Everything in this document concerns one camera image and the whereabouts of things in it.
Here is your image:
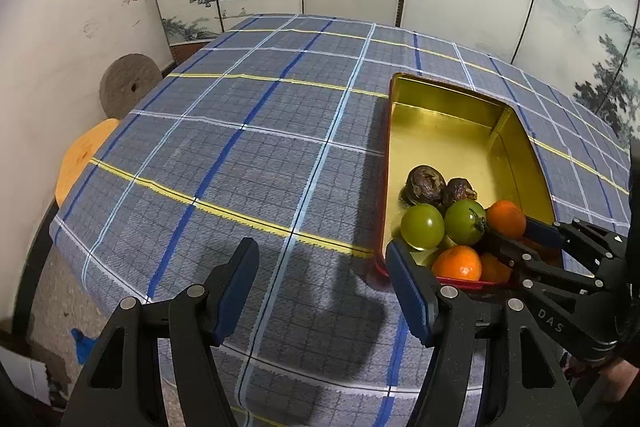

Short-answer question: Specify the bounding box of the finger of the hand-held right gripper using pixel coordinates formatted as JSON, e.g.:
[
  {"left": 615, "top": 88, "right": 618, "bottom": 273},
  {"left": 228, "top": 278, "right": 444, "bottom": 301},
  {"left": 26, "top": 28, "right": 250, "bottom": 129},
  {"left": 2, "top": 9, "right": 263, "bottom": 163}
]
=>
[
  {"left": 477, "top": 231, "right": 608, "bottom": 303},
  {"left": 522, "top": 216, "right": 628, "bottom": 275}
]

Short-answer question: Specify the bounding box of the black metal table frame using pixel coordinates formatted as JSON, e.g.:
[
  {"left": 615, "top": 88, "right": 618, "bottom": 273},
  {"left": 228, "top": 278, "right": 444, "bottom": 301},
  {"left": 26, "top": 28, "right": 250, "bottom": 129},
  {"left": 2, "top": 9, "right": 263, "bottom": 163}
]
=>
[{"left": 11, "top": 202, "right": 53, "bottom": 338}]

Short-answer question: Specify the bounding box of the blue plaid tablecloth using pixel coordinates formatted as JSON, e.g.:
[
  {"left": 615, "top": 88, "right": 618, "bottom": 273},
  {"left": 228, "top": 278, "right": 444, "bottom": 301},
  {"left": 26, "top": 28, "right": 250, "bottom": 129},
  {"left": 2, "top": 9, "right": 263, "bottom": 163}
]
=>
[{"left": 49, "top": 13, "right": 632, "bottom": 427}]

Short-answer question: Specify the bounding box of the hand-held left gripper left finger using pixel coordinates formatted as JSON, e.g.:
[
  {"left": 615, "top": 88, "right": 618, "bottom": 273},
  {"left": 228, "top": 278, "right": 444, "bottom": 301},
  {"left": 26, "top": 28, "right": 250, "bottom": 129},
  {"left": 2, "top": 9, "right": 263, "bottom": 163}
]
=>
[{"left": 60, "top": 237, "right": 261, "bottom": 427}]

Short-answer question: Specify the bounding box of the small orange mandarin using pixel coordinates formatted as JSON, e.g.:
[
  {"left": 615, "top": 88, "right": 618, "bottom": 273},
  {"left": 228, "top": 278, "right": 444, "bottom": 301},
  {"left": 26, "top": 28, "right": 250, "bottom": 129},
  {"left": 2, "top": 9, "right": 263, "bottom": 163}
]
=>
[
  {"left": 479, "top": 252, "right": 513, "bottom": 284},
  {"left": 486, "top": 200, "right": 527, "bottom": 239}
]

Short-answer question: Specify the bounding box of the blue tape scrap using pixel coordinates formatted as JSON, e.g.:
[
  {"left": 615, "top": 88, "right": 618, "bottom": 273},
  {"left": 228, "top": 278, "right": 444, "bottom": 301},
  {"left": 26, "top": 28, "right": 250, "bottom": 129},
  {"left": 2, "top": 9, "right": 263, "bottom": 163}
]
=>
[{"left": 70, "top": 328, "right": 96, "bottom": 363}]

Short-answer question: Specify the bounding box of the large orange mandarin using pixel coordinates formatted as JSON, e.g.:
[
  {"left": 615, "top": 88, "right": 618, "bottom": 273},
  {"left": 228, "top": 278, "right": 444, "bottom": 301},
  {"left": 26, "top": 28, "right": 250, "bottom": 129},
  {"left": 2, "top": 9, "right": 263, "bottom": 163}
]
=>
[{"left": 431, "top": 245, "right": 483, "bottom": 281}]

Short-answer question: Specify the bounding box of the smooth green tomato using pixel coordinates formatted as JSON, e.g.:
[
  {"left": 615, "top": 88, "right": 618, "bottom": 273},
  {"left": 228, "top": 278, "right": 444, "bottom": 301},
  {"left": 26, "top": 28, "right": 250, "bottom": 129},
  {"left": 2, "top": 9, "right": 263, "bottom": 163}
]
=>
[{"left": 400, "top": 203, "right": 446, "bottom": 252}]

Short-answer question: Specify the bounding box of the grey round stone disc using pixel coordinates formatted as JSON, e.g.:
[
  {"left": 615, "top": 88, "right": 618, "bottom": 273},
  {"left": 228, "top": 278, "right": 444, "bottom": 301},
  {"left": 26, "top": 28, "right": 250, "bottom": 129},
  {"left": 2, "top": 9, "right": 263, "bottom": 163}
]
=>
[{"left": 99, "top": 53, "right": 162, "bottom": 118}]

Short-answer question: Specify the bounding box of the red and gold tin box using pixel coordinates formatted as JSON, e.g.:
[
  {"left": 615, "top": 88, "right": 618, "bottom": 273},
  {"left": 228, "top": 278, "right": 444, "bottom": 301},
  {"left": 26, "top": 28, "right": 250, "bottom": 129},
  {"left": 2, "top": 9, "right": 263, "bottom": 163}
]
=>
[{"left": 372, "top": 72, "right": 558, "bottom": 290}]

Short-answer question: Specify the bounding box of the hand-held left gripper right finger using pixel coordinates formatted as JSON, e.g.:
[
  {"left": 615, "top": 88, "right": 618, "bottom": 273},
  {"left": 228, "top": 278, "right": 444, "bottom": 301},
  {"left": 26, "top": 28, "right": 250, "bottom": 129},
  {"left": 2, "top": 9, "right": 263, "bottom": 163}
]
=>
[{"left": 385, "top": 239, "right": 583, "bottom": 427}]

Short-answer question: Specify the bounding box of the dark wrinkled passion fruit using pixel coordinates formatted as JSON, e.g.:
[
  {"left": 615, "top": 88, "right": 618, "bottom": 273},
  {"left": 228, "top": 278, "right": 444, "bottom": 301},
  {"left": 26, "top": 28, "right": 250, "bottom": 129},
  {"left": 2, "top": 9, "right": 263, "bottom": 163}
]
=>
[
  {"left": 440, "top": 178, "right": 478, "bottom": 208},
  {"left": 405, "top": 165, "right": 447, "bottom": 205}
]

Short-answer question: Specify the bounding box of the green tomato with stem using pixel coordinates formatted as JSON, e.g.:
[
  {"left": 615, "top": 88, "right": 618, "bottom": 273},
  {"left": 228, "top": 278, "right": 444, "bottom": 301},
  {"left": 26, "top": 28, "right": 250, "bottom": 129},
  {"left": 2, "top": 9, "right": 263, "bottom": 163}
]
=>
[{"left": 443, "top": 199, "right": 488, "bottom": 247}]

